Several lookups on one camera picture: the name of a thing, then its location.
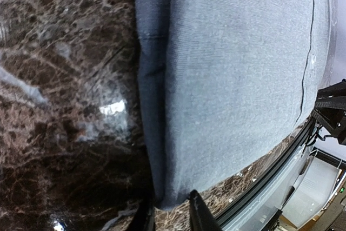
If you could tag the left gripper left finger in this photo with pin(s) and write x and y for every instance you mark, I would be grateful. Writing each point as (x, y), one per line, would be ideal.
(144, 218)

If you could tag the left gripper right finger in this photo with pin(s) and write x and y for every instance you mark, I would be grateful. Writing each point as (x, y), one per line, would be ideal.
(201, 219)

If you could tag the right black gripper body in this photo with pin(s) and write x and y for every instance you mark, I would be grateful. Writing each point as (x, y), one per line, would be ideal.
(329, 110)

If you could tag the grey long sleeve shirt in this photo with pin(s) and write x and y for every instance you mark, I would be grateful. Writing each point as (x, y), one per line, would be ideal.
(222, 82)

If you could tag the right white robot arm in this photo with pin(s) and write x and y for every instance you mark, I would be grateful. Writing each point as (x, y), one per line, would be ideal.
(322, 178)

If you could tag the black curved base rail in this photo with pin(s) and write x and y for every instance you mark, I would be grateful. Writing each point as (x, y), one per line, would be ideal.
(260, 207)

